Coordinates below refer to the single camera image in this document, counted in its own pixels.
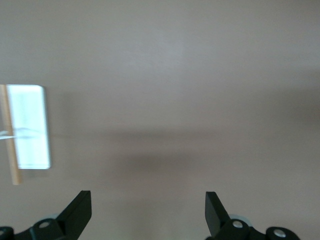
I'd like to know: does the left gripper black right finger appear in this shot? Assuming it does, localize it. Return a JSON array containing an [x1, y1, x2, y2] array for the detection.
[[205, 191, 300, 240]]

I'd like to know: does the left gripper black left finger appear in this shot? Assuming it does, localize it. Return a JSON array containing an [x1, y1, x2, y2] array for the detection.
[[0, 190, 93, 240]]

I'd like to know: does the white rack with wooden bars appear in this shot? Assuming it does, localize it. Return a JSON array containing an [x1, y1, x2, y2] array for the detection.
[[0, 84, 52, 186]]

